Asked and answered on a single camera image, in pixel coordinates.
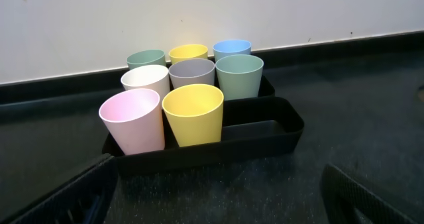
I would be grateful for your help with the blue cup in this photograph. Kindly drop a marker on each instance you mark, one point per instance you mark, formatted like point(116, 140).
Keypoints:
point(232, 48)

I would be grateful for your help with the pink cup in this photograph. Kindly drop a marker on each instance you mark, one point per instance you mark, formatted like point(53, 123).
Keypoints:
point(136, 128)

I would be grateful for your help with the yellow cup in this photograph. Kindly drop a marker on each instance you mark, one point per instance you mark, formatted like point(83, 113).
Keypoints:
point(188, 51)
point(195, 121)

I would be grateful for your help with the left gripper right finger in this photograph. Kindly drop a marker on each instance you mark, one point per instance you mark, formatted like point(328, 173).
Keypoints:
point(351, 201)

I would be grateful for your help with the green cup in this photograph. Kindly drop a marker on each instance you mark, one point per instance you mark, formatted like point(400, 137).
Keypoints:
point(145, 56)
point(238, 81)

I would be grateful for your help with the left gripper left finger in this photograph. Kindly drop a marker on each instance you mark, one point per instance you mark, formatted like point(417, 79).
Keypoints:
point(73, 197)

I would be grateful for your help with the white cup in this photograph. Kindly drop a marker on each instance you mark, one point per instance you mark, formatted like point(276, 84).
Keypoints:
point(145, 77)

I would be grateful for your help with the black tray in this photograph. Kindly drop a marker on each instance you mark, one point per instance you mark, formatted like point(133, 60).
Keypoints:
point(258, 142)

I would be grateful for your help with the grey cup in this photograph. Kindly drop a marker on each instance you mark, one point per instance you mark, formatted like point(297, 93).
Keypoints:
point(192, 72)

